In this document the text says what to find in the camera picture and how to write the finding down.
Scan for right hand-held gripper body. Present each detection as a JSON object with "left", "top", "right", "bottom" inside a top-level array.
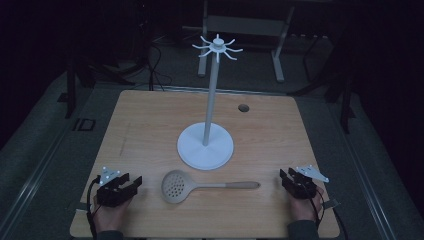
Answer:
[{"left": 282, "top": 164, "right": 330, "bottom": 201}]

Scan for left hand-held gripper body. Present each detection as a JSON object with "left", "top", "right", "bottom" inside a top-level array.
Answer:
[{"left": 96, "top": 166, "right": 138, "bottom": 208}]

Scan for beige slotted skimmer spoon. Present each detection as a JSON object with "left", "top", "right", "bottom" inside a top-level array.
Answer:
[{"left": 161, "top": 169, "right": 262, "bottom": 205}]

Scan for white utensil rack stand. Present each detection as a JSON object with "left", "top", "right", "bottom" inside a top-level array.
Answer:
[{"left": 176, "top": 33, "right": 244, "bottom": 171}]

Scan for person's left hand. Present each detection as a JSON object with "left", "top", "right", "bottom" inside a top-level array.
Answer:
[{"left": 92, "top": 195, "right": 134, "bottom": 233}]

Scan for person's right hand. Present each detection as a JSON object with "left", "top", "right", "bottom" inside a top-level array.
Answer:
[{"left": 287, "top": 185, "right": 326, "bottom": 223}]

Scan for black floor socket box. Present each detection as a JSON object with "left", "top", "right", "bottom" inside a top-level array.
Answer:
[{"left": 72, "top": 117, "right": 97, "bottom": 132}]

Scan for black metal stand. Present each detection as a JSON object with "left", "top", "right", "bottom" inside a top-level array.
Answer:
[
  {"left": 57, "top": 43, "right": 136, "bottom": 120},
  {"left": 288, "top": 29, "right": 357, "bottom": 135}
]

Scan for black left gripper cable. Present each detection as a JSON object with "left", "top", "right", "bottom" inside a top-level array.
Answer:
[{"left": 85, "top": 177, "right": 102, "bottom": 240}]

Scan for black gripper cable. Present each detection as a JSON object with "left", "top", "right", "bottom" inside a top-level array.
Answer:
[
  {"left": 85, "top": 177, "right": 102, "bottom": 240},
  {"left": 309, "top": 195, "right": 325, "bottom": 232}
]

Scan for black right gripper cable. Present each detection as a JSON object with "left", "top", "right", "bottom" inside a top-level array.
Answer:
[{"left": 309, "top": 195, "right": 325, "bottom": 232}]

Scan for black floor cables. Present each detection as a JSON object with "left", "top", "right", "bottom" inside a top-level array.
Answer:
[{"left": 145, "top": 39, "right": 174, "bottom": 92}]

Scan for white metal desk frame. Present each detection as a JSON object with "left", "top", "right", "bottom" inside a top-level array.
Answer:
[{"left": 197, "top": 0, "right": 296, "bottom": 84}]

